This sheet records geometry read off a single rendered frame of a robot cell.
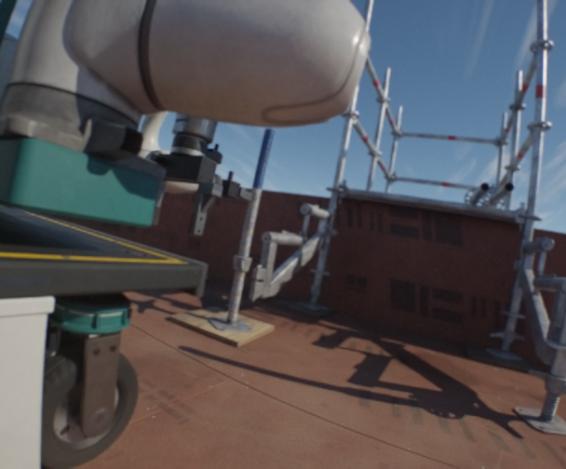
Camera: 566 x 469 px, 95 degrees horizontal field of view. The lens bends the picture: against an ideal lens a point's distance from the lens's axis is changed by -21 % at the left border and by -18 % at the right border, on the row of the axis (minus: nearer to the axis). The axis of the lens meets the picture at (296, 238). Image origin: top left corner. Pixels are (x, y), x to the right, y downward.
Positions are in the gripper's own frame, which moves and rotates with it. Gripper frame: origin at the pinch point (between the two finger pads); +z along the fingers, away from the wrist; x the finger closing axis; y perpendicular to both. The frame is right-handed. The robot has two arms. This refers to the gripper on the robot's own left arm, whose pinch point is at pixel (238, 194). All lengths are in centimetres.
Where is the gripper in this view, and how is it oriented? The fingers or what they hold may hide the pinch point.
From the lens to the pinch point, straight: 110.3
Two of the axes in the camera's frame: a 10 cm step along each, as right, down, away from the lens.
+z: 4.4, 1.0, 8.9
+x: -8.8, -1.7, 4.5
